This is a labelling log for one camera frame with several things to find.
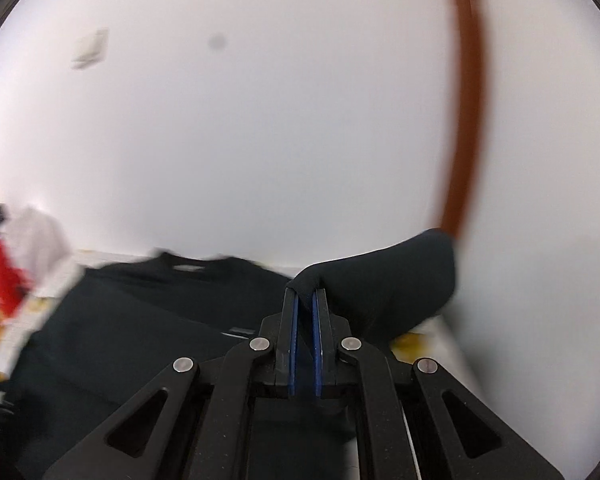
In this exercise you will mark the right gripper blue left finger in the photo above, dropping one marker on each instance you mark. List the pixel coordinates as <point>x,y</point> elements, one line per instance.
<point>193,420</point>

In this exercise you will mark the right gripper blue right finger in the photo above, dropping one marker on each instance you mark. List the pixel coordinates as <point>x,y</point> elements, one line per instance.
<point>415,421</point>

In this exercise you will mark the black long-sleeve sweatshirt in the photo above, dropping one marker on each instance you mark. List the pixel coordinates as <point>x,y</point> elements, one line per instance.
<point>124,323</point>

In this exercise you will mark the fruit print table cover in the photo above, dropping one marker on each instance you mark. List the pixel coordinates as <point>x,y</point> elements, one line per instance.
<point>432,339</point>

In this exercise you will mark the red paper gift bag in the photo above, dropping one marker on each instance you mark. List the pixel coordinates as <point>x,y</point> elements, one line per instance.
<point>13,287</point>

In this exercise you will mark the white plastic bag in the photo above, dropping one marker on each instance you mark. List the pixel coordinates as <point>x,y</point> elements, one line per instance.
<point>35,244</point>

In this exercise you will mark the brown wooden door frame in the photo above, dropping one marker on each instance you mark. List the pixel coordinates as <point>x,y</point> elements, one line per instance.
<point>471,100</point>

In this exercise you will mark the white wall light switch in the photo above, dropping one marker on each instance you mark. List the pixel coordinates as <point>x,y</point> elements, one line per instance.
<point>90,49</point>

